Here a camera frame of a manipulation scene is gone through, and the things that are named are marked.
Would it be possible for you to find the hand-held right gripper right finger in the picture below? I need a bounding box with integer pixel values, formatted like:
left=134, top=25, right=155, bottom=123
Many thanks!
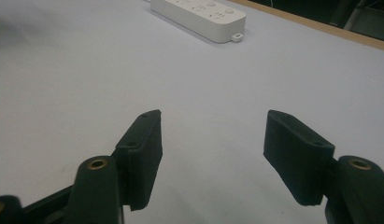
left=263, top=109, right=384, bottom=224

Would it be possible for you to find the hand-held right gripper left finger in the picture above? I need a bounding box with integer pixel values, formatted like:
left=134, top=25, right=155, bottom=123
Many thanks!
left=64, top=109, right=164, bottom=224

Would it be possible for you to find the white power strip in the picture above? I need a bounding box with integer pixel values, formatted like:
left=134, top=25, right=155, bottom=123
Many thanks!
left=147, top=0, right=248, bottom=44

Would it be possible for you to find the grey metal stand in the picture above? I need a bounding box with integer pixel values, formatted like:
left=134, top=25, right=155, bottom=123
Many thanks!
left=329, top=0, right=384, bottom=42

